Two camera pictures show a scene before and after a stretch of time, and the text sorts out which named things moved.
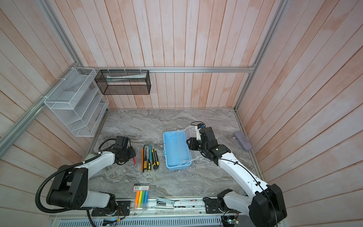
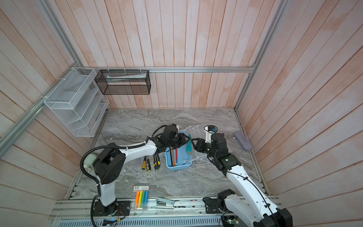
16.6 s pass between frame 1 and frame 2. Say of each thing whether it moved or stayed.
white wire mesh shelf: stayed
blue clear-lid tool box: stayed
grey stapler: stayed
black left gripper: moved
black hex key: moved
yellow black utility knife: stayed
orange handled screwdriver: moved
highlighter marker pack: stayed
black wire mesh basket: stayed
